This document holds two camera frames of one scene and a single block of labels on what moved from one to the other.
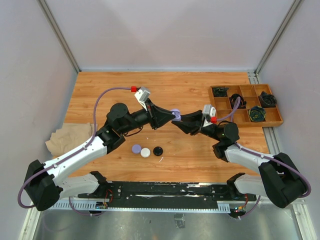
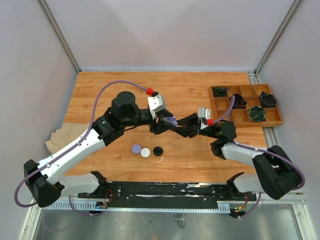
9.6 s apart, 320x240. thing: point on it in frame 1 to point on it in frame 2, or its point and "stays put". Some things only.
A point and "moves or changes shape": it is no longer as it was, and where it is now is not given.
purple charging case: x=176 y=112 moves or changes shape
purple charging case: x=136 y=148 stays put
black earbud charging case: x=157 y=151 stays put
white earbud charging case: x=145 y=152 stays put
